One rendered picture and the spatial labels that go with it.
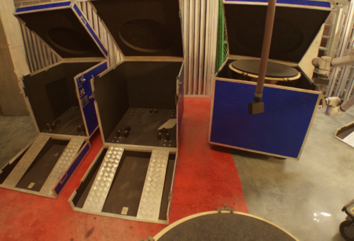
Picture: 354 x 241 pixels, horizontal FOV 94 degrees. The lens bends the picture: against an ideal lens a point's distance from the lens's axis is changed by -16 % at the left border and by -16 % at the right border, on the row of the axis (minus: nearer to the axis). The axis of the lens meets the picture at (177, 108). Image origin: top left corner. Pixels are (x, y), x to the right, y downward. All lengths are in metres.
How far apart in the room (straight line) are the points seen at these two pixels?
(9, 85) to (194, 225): 3.81
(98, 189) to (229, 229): 1.45
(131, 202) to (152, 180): 0.28
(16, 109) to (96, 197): 2.76
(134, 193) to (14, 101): 2.98
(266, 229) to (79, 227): 1.48
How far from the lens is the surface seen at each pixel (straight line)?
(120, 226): 1.82
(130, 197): 1.96
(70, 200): 1.97
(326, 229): 2.13
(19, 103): 4.19
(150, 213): 1.81
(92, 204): 1.99
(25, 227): 2.15
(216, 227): 0.85
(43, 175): 2.51
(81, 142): 2.56
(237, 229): 0.86
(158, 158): 2.11
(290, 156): 2.36
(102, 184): 2.06
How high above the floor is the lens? 1.52
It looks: 26 degrees down
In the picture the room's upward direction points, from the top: straight up
